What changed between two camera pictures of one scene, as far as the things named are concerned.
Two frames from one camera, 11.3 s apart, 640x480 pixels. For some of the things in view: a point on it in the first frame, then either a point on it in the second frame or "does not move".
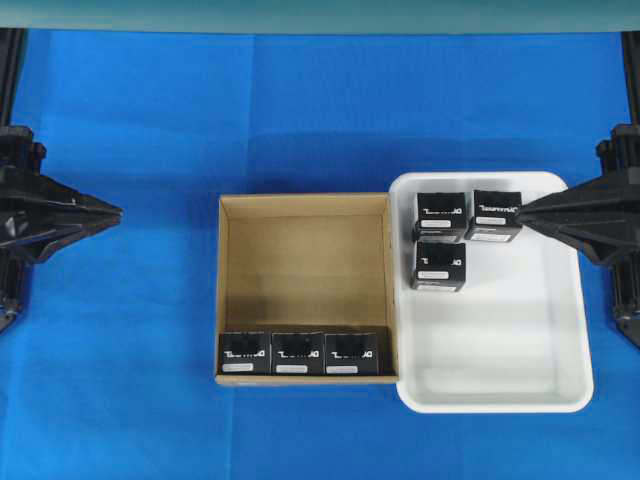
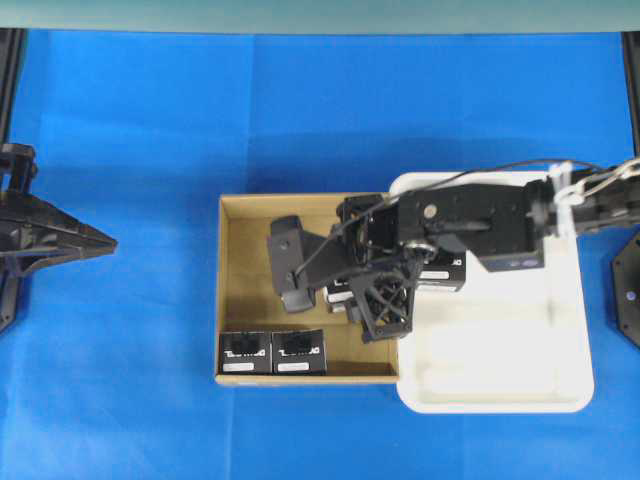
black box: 363,353 → 340,294
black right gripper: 610,202 → 387,233
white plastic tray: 514,338 does not move
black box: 298,354 does not move
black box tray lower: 440,266 does not move
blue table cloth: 110,372 does not move
